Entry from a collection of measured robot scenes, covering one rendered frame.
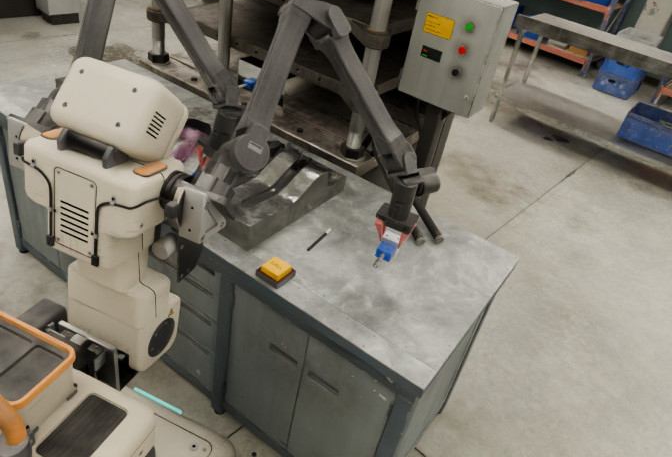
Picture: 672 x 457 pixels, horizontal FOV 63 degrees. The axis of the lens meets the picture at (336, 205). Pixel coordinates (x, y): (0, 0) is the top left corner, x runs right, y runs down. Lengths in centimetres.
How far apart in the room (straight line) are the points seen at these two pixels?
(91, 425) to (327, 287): 67
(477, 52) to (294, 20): 88
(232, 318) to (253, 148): 81
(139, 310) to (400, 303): 68
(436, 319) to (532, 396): 116
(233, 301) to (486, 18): 123
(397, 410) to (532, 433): 106
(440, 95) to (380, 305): 89
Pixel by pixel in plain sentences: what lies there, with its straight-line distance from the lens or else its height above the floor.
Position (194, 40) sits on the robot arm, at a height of 134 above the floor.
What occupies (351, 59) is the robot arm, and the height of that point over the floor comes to 140.
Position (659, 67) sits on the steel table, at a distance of 460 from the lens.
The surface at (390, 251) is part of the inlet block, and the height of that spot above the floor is 95.
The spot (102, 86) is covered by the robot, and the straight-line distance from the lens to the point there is 115.
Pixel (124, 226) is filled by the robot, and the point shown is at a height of 115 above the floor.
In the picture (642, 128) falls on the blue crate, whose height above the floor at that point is 39.
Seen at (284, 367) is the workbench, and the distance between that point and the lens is 175.
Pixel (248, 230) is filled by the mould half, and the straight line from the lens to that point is 156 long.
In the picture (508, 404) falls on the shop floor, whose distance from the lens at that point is 254.
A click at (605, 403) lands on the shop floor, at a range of 280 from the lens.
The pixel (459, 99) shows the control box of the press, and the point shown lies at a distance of 205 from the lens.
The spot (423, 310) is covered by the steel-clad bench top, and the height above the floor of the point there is 80.
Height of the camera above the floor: 182
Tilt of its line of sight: 33 degrees down
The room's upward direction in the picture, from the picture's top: 12 degrees clockwise
